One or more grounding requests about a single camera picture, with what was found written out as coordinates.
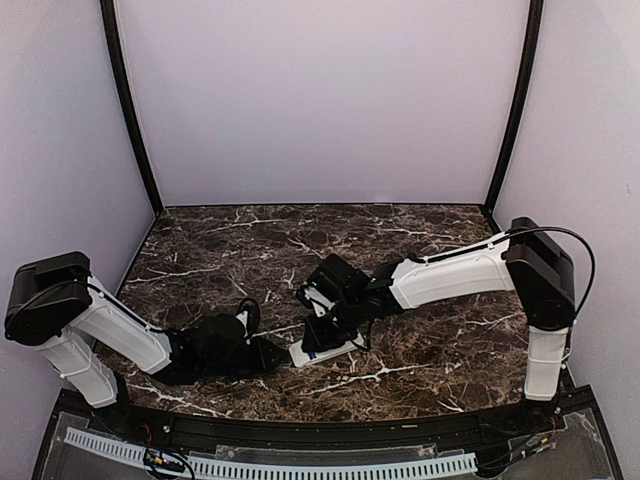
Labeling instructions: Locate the black right corner frame post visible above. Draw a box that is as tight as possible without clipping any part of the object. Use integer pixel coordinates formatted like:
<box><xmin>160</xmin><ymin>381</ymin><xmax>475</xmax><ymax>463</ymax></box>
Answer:
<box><xmin>481</xmin><ymin>0</ymin><xmax>544</xmax><ymax>221</ymax></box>

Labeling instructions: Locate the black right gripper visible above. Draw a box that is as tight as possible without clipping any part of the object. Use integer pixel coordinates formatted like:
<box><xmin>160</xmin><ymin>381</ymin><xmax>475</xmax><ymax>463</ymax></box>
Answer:
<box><xmin>300</xmin><ymin>295</ymin><xmax>365</xmax><ymax>352</ymax></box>

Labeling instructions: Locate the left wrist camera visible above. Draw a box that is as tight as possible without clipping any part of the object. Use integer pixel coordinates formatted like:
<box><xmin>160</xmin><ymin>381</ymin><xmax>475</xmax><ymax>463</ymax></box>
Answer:
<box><xmin>236</xmin><ymin>297</ymin><xmax>261</xmax><ymax>342</ymax></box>

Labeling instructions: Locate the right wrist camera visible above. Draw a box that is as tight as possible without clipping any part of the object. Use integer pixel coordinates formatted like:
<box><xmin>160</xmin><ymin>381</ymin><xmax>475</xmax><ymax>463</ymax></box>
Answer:
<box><xmin>296</xmin><ymin>285</ymin><xmax>335</xmax><ymax>318</ymax></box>

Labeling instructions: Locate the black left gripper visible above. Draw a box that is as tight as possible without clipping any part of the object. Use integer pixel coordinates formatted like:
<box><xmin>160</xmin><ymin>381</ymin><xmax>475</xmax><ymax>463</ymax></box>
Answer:
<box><xmin>199</xmin><ymin>339</ymin><xmax>288</xmax><ymax>381</ymax></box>

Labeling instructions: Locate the black left corner frame post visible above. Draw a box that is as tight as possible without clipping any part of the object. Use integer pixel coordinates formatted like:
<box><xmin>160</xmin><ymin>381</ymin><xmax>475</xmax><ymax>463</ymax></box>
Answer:
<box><xmin>99</xmin><ymin>0</ymin><xmax>164</xmax><ymax>216</ymax></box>

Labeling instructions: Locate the white remote control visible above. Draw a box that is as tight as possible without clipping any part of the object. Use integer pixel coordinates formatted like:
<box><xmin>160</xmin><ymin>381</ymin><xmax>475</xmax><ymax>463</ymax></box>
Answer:
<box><xmin>288</xmin><ymin>334</ymin><xmax>365</xmax><ymax>368</ymax></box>

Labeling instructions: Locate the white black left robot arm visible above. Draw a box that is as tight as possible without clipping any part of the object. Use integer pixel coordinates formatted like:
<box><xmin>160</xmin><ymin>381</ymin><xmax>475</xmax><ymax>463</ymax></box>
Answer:
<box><xmin>4</xmin><ymin>251</ymin><xmax>291</xmax><ymax>436</ymax></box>

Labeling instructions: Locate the white slotted cable duct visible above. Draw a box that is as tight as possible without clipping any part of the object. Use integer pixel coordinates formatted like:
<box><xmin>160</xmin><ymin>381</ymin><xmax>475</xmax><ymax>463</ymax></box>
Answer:
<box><xmin>63</xmin><ymin>427</ymin><xmax>477</xmax><ymax>479</ymax></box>

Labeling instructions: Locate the black corner frame post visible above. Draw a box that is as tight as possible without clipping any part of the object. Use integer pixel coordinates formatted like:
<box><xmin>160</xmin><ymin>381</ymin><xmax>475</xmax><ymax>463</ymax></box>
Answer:
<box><xmin>481</xmin><ymin>0</ymin><xmax>544</xmax><ymax>221</ymax></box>
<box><xmin>99</xmin><ymin>0</ymin><xmax>164</xmax><ymax>216</ymax></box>

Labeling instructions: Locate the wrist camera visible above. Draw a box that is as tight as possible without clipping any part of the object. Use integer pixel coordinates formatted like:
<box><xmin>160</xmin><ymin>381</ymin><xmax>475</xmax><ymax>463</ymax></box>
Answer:
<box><xmin>296</xmin><ymin>285</ymin><xmax>335</xmax><ymax>318</ymax></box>
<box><xmin>236</xmin><ymin>297</ymin><xmax>261</xmax><ymax>342</ymax></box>

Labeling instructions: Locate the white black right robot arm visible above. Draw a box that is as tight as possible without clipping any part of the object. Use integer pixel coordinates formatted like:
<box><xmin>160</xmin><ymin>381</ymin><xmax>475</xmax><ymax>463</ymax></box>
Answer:
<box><xmin>289</xmin><ymin>217</ymin><xmax>585</xmax><ymax>434</ymax></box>

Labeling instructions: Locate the black front rail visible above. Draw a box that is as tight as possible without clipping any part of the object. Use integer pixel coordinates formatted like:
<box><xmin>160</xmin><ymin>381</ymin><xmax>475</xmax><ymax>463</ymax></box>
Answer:
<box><xmin>131</xmin><ymin>403</ymin><xmax>565</xmax><ymax>453</ymax></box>

